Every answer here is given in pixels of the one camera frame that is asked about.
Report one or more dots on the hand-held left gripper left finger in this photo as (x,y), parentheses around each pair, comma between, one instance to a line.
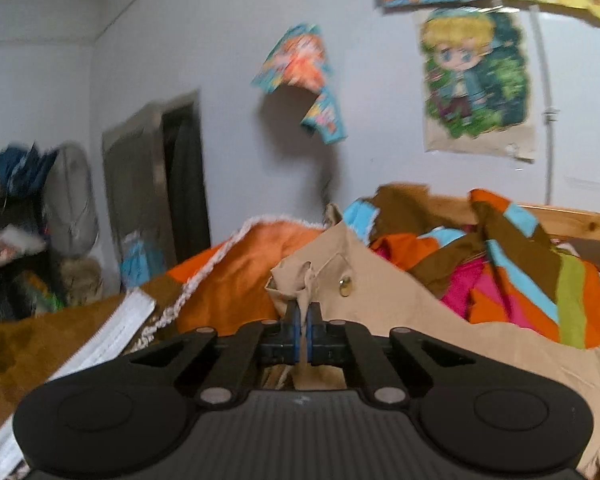
(294,334)

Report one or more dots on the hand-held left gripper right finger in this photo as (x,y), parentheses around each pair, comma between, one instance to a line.
(314,334)

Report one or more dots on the beige pants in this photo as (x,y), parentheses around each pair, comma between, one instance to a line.
(410,310)

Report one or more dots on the orange cloth with white trim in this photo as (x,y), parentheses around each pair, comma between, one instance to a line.
(240,275)

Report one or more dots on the light blue bag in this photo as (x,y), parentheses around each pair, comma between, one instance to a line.
(136,262)

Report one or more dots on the colourful striped blanket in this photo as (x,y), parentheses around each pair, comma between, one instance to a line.
(520,280)

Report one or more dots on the grey wardrobe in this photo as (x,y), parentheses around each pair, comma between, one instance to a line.
(135,185)

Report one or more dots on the grey standing fan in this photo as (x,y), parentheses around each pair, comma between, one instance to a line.
(72,200)

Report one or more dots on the brown fuzzy blanket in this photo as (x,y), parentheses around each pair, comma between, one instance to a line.
(35,345)

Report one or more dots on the black shelf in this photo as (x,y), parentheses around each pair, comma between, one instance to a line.
(10,280)

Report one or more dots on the blue cloth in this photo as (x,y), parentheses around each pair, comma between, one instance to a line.
(22,167)

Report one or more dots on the peeling colourful wall poster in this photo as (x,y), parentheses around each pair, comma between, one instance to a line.
(295,60)

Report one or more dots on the blond cartoon figure wall poster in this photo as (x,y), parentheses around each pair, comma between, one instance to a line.
(475,80)

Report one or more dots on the white wall pipe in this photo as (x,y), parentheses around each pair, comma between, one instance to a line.
(547,130)

